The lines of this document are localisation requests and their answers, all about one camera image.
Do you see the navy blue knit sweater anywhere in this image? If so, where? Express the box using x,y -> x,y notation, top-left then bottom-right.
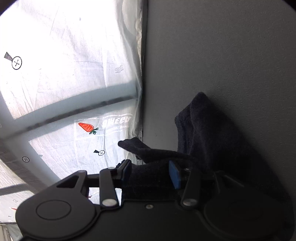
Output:
117,91 -> 246,204

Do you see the printed white plastic window sheet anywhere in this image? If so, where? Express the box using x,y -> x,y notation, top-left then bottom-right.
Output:
0,0 -> 149,241

